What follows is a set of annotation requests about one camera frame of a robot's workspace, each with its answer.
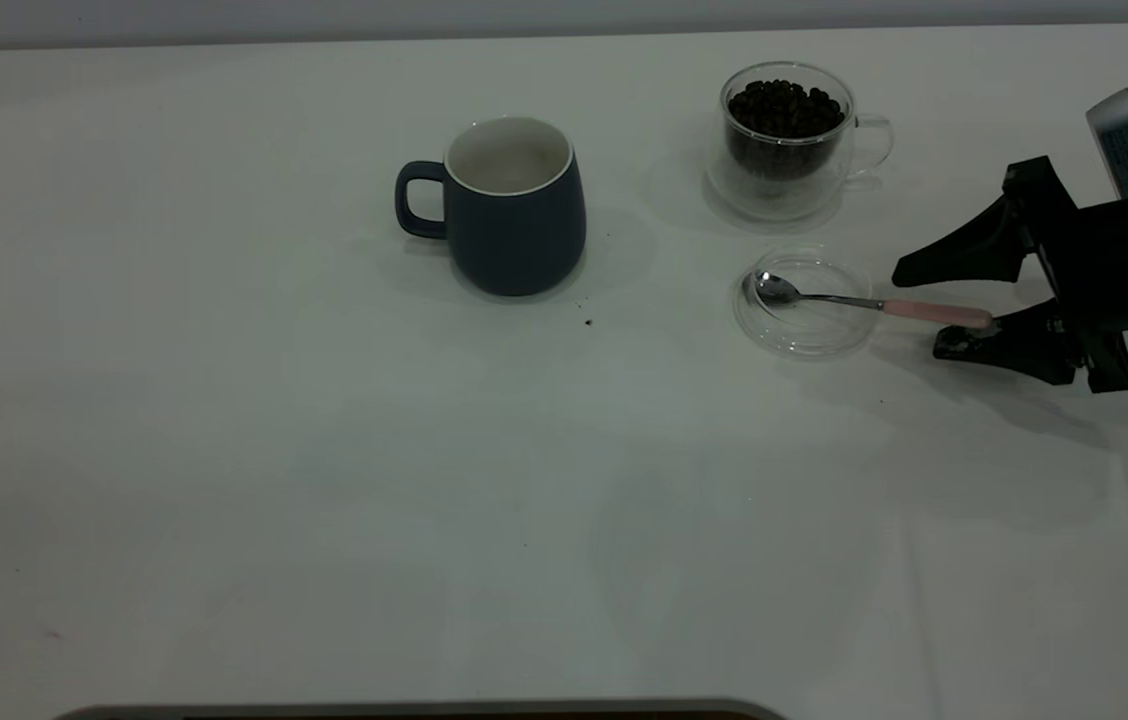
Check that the dark coffee beans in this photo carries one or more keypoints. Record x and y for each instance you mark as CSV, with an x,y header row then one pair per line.
x,y
784,115

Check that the clear round glass saucer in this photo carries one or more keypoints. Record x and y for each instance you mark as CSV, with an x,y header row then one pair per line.
x,y
809,335

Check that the clear double-wall glass cup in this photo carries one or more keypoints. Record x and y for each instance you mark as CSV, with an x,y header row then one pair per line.
x,y
824,185

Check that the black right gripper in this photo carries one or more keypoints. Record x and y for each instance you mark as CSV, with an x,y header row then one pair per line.
x,y
1124,265

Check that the dark grey ceramic mug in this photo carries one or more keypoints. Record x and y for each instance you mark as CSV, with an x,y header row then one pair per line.
x,y
519,235

